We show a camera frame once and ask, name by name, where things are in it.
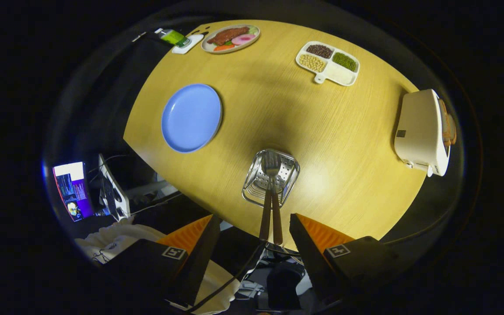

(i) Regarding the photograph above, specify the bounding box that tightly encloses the brown toast slice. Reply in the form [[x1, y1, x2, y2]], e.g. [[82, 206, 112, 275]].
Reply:
[[447, 112, 457, 146], [438, 98, 450, 147]]

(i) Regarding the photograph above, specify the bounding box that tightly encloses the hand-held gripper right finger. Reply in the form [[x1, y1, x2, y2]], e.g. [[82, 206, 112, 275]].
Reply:
[[289, 213, 403, 307]]

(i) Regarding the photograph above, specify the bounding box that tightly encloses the blue plate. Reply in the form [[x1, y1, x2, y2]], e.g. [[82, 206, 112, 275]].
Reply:
[[161, 84, 223, 154]]

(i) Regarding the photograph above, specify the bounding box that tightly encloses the metal wire basket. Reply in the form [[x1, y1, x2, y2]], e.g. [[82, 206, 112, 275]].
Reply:
[[241, 149, 301, 209]]

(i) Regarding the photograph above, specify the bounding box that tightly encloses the lit computer monitor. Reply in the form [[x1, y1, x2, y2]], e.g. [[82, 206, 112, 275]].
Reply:
[[52, 161, 95, 223]]

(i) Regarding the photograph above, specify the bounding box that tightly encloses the white clothing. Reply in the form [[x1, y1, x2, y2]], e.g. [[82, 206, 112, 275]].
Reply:
[[75, 217, 240, 315]]

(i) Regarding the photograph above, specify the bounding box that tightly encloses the wooden handled metal fork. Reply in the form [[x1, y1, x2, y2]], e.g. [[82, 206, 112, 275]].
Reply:
[[263, 151, 284, 245]]

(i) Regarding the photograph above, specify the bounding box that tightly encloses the white divided dish with beans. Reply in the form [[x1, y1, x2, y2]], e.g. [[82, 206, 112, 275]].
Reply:
[[295, 41, 360, 87]]

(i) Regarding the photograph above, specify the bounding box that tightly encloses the white toaster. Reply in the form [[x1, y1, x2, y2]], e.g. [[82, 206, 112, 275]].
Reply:
[[394, 89, 452, 178]]

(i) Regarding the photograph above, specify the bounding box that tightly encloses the white framed screen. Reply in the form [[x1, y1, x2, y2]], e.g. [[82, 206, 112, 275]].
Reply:
[[98, 154, 131, 221]]

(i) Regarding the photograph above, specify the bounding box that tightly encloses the wooden handled metal spoon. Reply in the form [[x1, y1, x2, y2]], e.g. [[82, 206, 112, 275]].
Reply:
[[259, 157, 274, 241]]

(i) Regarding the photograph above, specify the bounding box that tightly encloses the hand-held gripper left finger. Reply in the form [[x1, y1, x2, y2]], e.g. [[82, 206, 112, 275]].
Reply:
[[103, 213, 221, 307]]

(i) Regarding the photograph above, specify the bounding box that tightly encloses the plate of meat and vegetables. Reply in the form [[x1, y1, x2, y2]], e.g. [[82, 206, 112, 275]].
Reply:
[[201, 24, 261, 54]]

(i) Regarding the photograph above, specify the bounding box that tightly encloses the black cable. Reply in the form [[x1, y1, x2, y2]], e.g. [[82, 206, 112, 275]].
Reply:
[[184, 241, 268, 313]]

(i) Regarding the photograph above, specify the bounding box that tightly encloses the white coaster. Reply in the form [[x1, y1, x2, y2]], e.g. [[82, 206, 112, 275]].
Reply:
[[171, 34, 204, 55]]

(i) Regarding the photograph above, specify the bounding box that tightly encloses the white furniture frame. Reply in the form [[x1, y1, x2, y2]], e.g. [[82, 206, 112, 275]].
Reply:
[[125, 179, 180, 204]]

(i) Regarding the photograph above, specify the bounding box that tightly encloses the green label plastic bottle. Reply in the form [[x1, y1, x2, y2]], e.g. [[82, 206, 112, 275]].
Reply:
[[154, 28, 191, 49]]

